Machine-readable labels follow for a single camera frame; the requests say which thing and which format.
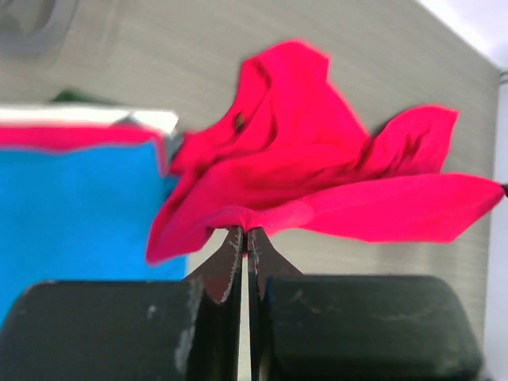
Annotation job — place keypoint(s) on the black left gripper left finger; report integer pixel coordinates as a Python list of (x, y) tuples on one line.
[(143, 330)]

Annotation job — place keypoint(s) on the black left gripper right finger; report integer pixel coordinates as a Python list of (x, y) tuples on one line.
[(354, 327)]

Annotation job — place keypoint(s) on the crimson pink t-shirt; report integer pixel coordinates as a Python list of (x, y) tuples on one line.
[(290, 153)]

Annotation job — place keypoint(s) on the folded blue t-shirt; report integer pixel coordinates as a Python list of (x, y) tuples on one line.
[(81, 215)]

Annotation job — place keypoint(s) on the folded white t-shirt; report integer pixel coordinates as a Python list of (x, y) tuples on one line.
[(163, 121)]

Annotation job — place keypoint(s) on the folded pink t-shirt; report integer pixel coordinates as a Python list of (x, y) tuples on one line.
[(71, 137)]

